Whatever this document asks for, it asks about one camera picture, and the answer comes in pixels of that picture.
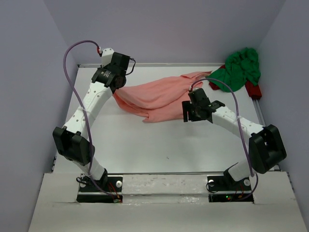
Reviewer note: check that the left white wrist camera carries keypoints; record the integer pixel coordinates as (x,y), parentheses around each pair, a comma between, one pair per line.
(106,55)

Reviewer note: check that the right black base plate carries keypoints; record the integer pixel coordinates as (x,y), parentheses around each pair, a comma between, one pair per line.
(220,192)

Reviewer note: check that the aluminium rail at right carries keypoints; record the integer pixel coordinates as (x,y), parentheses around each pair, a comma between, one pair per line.
(261,120)

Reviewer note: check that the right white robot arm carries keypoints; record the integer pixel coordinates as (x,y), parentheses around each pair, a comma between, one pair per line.
(263,144)

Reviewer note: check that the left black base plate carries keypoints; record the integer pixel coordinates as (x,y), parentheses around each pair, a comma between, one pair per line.
(89,193)

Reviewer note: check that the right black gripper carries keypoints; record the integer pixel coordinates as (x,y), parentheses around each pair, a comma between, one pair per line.
(187,106)

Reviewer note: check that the green t shirt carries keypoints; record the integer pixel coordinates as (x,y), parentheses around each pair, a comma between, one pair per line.
(240,68)

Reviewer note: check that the pink t shirt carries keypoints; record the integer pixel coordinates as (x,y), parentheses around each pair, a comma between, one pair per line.
(159,100)

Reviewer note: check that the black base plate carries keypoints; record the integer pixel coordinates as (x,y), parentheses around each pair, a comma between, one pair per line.
(220,192)
(89,193)

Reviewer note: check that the red t shirt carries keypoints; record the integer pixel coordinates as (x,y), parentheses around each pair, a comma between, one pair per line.
(253,91)

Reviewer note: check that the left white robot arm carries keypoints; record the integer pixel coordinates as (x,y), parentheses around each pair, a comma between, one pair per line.
(73,140)

